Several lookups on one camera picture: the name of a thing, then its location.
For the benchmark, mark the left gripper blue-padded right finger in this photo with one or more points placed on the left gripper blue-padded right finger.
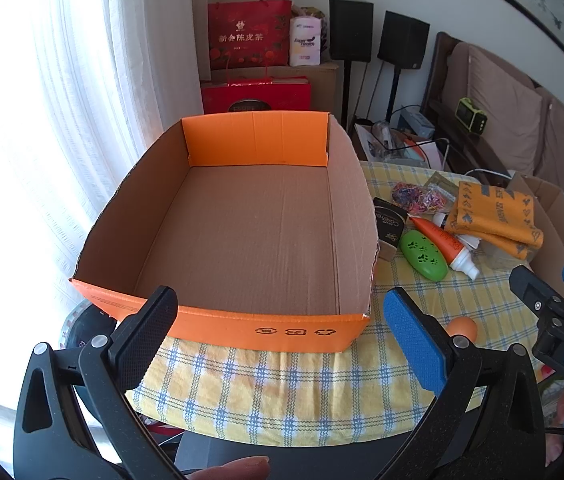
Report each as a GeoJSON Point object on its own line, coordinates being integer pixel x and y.
{"type": "Point", "coordinates": [485, 421]}

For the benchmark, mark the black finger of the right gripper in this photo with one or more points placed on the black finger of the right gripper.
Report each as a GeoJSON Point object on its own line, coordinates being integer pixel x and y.
{"type": "Point", "coordinates": [544, 302]}

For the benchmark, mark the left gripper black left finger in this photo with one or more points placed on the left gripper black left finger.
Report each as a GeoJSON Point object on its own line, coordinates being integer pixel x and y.
{"type": "Point", "coordinates": [51, 438]}

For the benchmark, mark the orange ping pong ball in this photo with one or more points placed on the orange ping pong ball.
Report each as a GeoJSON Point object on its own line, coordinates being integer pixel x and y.
{"type": "Point", "coordinates": [463, 326]}

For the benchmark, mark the orange patterned towel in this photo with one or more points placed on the orange patterned towel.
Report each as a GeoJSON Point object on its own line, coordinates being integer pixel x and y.
{"type": "Point", "coordinates": [504, 218]}

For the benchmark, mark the orange white tube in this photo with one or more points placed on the orange white tube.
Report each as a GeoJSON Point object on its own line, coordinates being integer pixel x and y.
{"type": "Point", "coordinates": [456, 254]}

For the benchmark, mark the green oval case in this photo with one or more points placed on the green oval case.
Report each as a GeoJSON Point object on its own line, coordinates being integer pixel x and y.
{"type": "Point", "coordinates": [423, 255]}

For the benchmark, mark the bag of colourful rubber bands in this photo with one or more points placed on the bag of colourful rubber bands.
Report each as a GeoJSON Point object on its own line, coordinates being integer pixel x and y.
{"type": "Point", "coordinates": [418, 199]}

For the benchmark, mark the black tissue paper pack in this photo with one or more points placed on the black tissue paper pack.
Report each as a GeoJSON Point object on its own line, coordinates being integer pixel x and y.
{"type": "Point", "coordinates": [390, 222]}

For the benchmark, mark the person's left hand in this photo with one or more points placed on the person's left hand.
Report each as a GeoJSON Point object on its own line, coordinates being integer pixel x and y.
{"type": "Point", "coordinates": [247, 468]}

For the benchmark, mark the open brown cardboard box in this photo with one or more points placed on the open brown cardboard box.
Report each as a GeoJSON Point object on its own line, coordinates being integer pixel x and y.
{"type": "Point", "coordinates": [548, 262]}

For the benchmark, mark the gold foil sachet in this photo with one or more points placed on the gold foil sachet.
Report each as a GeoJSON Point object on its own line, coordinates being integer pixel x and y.
{"type": "Point", "coordinates": [439, 183]}

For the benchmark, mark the green alarm clock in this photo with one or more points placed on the green alarm clock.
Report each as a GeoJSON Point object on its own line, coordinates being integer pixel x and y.
{"type": "Point", "coordinates": [471, 117]}

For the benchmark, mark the yellow checkered tablecloth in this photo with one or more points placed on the yellow checkered tablecloth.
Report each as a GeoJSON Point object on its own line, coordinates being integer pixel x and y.
{"type": "Point", "coordinates": [364, 393]}

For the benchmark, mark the orange cardboard fruit box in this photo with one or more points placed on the orange cardboard fruit box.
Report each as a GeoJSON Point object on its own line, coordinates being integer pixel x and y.
{"type": "Point", "coordinates": [262, 224]}

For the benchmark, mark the right black speaker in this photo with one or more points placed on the right black speaker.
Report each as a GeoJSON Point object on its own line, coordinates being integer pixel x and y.
{"type": "Point", "coordinates": [403, 41]}

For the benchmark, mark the black speaker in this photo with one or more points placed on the black speaker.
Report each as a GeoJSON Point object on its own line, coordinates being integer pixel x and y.
{"type": "Point", "coordinates": [403, 41]}
{"type": "Point", "coordinates": [351, 30]}

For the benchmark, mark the left black speaker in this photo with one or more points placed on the left black speaker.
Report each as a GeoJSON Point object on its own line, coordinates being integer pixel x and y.
{"type": "Point", "coordinates": [351, 30]}

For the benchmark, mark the red chocolate gift bag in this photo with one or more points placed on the red chocolate gift bag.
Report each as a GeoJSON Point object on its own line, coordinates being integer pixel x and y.
{"type": "Point", "coordinates": [250, 95]}

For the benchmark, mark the white pink tissue pack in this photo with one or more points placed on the white pink tissue pack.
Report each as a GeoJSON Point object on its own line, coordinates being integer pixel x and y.
{"type": "Point", "coordinates": [305, 41]}

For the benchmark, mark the white sheer curtain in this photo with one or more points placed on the white sheer curtain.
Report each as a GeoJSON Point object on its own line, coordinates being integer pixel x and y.
{"type": "Point", "coordinates": [86, 86]}

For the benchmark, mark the red tea gift bag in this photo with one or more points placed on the red tea gift bag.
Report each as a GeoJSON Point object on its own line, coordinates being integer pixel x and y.
{"type": "Point", "coordinates": [248, 33]}

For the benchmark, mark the box of cluttered cables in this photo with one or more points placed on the box of cluttered cables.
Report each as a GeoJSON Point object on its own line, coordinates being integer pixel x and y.
{"type": "Point", "coordinates": [406, 139]}

